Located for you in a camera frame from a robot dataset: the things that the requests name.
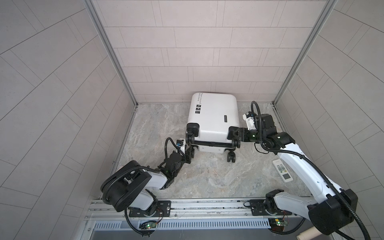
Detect white remote control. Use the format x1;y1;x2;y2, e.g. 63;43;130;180
272;159;293;183

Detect left circuit board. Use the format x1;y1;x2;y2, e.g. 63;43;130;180
140;221;158;230

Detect right circuit board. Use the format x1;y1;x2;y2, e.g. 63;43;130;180
268;218;289;233

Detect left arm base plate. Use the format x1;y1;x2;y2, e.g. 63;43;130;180
129;201;172;218

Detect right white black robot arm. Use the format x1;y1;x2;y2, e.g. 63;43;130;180
228;112;367;235

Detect aluminium mounting rail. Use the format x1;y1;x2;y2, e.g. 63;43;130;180
83;196;334;221

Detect left black cable conduit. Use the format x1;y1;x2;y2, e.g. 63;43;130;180
100;137;187;236

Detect circuit board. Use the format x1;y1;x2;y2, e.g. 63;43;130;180
268;218;289;233
140;221;158;230

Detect black white suitcase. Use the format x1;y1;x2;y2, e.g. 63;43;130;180
186;93;240;163

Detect beige wooden handle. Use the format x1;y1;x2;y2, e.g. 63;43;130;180
297;227;322;240

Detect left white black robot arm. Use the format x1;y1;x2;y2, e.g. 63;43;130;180
100;146;195;216

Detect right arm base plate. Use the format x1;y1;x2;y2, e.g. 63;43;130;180
244;199;292;216

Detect black cable conduit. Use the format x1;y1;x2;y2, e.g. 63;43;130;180
100;137;187;236
250;100;372;240

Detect right black cable conduit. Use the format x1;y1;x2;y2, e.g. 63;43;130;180
250;100;372;240

